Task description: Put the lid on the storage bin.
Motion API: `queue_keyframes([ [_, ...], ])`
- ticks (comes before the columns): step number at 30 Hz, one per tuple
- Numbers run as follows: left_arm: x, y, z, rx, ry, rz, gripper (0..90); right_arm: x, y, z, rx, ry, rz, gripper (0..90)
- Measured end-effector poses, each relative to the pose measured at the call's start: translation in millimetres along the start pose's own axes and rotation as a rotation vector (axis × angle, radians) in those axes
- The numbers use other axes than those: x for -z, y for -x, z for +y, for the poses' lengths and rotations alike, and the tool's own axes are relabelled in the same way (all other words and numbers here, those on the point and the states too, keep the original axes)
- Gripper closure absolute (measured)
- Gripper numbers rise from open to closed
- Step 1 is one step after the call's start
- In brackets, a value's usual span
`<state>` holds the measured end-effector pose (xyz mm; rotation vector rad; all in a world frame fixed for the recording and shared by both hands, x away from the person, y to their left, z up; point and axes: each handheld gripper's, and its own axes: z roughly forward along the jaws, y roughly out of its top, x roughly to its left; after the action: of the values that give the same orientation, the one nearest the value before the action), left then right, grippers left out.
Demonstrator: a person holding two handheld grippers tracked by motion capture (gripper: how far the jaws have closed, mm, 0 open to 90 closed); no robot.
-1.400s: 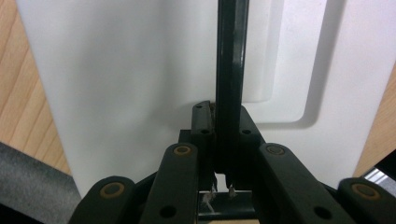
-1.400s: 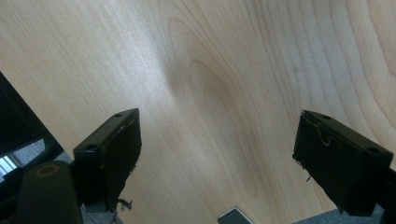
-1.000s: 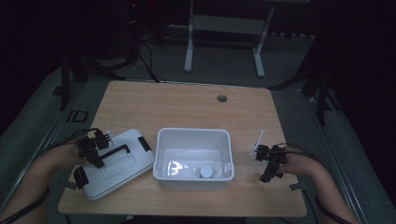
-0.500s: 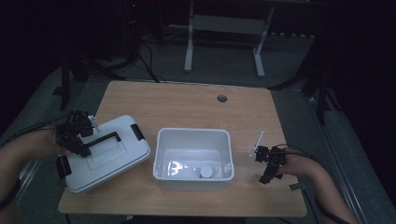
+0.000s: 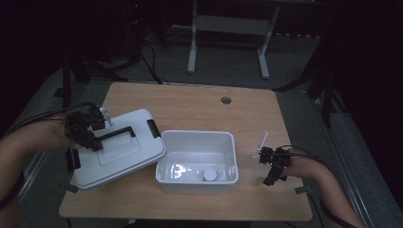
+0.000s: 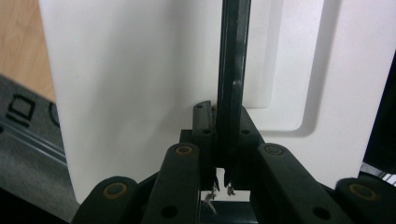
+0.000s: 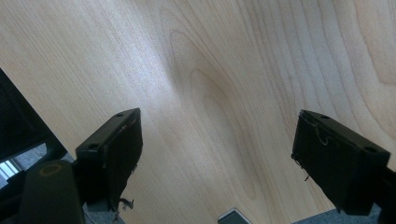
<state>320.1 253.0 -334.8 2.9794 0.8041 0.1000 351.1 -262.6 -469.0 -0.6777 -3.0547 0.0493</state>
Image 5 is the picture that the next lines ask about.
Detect metal floor rail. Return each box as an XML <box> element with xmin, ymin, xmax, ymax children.
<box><xmin>312</xmin><ymin>96</ymin><xmax>376</xmax><ymax>228</ymax></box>
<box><xmin>18</xmin><ymin>151</ymin><xmax>48</xmax><ymax>203</ymax></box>

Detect grey tape strip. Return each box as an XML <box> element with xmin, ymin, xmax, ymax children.
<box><xmin>294</xmin><ymin>185</ymin><xmax>313</xmax><ymax>195</ymax></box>

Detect white metal desk frame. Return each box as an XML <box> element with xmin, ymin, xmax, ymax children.
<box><xmin>186</xmin><ymin>0</ymin><xmax>281</xmax><ymax>80</ymax></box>

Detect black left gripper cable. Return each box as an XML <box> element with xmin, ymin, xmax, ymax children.
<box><xmin>6</xmin><ymin>102</ymin><xmax>96</xmax><ymax>136</ymax></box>

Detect black metal stand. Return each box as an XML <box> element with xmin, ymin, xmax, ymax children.
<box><xmin>53</xmin><ymin>53</ymin><xmax>144</xmax><ymax>108</ymax></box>
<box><xmin>274</xmin><ymin>47</ymin><xmax>350</xmax><ymax>129</ymax></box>

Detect person's right hand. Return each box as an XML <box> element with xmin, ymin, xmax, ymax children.
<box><xmin>281</xmin><ymin>158</ymin><xmax>314</xmax><ymax>179</ymax></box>

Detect small white cap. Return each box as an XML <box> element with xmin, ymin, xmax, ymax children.
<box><xmin>202</xmin><ymin>168</ymin><xmax>218</xmax><ymax>182</ymax></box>

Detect person's left hand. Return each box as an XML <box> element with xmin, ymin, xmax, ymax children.
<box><xmin>42</xmin><ymin>120</ymin><xmax>85</xmax><ymax>153</ymax></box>

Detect black floor cables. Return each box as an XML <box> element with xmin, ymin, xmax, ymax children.
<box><xmin>139</xmin><ymin>41</ymin><xmax>170</xmax><ymax>86</ymax></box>

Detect white plastic storage box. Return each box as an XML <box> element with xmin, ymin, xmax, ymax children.
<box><xmin>155</xmin><ymin>129</ymin><xmax>240</xmax><ymax>195</ymax></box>

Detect white bin lid with handle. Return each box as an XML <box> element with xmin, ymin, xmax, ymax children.
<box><xmin>67</xmin><ymin>108</ymin><xmax>167</xmax><ymax>191</ymax></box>

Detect dark equipment rack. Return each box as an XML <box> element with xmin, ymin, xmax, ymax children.
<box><xmin>123</xmin><ymin>0</ymin><xmax>147</xmax><ymax>65</ymax></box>

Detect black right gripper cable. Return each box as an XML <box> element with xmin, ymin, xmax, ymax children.
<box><xmin>278</xmin><ymin>144</ymin><xmax>332</xmax><ymax>169</ymax></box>

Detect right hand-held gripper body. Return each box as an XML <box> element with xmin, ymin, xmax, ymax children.
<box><xmin>254</xmin><ymin>131</ymin><xmax>292</xmax><ymax>171</ymax></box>

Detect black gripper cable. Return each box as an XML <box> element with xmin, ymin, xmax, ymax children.
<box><xmin>278</xmin><ymin>144</ymin><xmax>332</xmax><ymax>169</ymax></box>
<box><xmin>6</xmin><ymin>102</ymin><xmax>96</xmax><ymax>136</ymax></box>

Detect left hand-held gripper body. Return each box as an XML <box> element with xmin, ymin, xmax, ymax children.
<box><xmin>65</xmin><ymin>104</ymin><xmax>114</xmax><ymax>145</ymax></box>

